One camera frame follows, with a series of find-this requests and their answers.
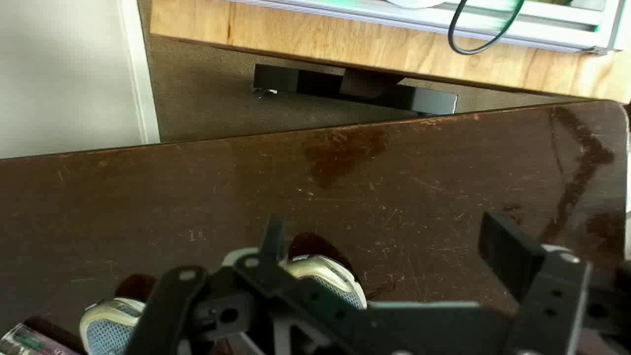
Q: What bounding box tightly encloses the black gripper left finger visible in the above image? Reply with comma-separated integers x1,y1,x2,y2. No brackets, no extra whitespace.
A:
124,213,370,355

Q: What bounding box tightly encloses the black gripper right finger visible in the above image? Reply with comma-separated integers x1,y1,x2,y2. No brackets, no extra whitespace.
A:
476,209,593,355

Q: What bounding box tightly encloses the silver white sneaker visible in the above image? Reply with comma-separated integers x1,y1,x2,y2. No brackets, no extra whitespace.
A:
76,274,159,355

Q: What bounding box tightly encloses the light wooden desk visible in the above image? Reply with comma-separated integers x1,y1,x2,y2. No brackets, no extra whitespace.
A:
145,0,631,104

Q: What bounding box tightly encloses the black looped cable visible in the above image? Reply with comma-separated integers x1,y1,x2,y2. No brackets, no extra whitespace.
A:
445,0,528,57

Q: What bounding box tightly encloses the aluminium extrusion rail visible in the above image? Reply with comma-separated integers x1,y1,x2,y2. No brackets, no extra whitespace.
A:
228,0,626,55

